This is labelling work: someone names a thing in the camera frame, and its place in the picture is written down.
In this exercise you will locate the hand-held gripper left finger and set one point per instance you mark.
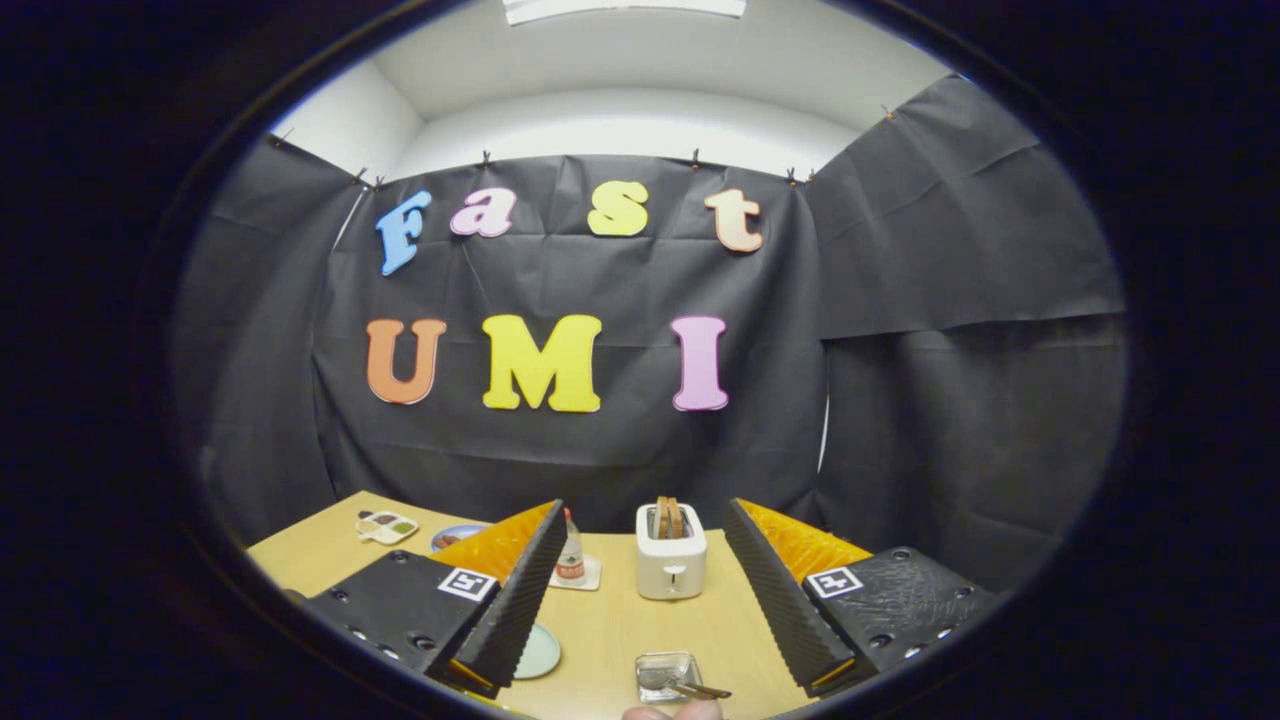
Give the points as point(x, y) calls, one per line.
point(520, 590)

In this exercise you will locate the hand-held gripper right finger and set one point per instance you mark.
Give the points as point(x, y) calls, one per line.
point(770, 590)

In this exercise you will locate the clear water bottle red cap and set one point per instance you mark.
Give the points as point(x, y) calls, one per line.
point(572, 560)

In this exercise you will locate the mint green plate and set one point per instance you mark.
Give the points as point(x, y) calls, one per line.
point(540, 655)

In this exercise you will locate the white square coaster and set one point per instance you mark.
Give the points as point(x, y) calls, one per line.
point(590, 578)

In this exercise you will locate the blue food plate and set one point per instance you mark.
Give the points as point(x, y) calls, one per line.
point(450, 538)

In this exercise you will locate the white toaster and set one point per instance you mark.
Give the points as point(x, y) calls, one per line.
point(670, 570)

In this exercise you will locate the toast bread slice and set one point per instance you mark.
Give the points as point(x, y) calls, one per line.
point(662, 518)
point(677, 518)

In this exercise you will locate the perforated metal basket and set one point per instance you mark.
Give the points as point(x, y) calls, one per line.
point(655, 668)

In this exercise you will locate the white sauce dish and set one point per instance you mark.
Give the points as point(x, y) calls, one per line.
point(388, 527)

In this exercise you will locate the row of small cloth clips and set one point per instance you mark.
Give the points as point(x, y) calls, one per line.
point(487, 158)

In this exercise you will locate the ceiling light panel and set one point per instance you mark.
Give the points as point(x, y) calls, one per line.
point(620, 8)

